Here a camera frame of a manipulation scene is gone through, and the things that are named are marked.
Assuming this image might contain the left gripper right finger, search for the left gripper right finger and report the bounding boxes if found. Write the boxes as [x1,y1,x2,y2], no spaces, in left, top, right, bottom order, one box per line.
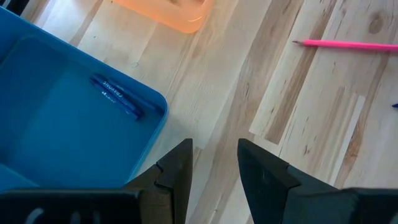
[238,139,358,224]

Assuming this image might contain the orange translucent plastic bin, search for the orange translucent plastic bin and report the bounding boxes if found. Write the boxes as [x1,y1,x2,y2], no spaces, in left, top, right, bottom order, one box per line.
[113,0,215,34]

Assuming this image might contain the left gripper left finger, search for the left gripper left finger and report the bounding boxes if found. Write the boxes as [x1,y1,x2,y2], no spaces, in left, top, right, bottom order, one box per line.
[123,138,193,224]

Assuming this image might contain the pink pencil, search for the pink pencil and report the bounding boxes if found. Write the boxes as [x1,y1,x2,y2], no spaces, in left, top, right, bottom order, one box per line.
[292,39,398,52]

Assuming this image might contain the blue plastic bin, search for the blue plastic bin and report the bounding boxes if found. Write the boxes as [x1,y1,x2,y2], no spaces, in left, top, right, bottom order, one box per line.
[0,6,169,194]

